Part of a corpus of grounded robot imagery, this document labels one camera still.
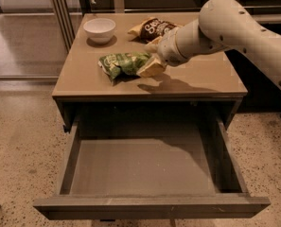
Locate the white ceramic bowl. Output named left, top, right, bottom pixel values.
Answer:
left=83, top=18, right=116, bottom=44

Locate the brown and yellow chip bag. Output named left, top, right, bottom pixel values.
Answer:
left=128, top=17, right=181, bottom=43

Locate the tan cabinet with glass top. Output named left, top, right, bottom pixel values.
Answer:
left=52, top=13, right=247, bottom=127

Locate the green jalapeno chip bag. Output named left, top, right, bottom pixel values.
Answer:
left=98, top=52, right=151, bottom=80

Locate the open grey top drawer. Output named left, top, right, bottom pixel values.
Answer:
left=33, top=117, right=270, bottom=219

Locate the metal railing frame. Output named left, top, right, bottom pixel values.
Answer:
left=0, top=0, right=281, bottom=82

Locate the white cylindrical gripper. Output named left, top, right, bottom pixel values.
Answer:
left=136, top=27, right=190, bottom=78

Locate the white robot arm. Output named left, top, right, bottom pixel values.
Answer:
left=137, top=0, right=281, bottom=90

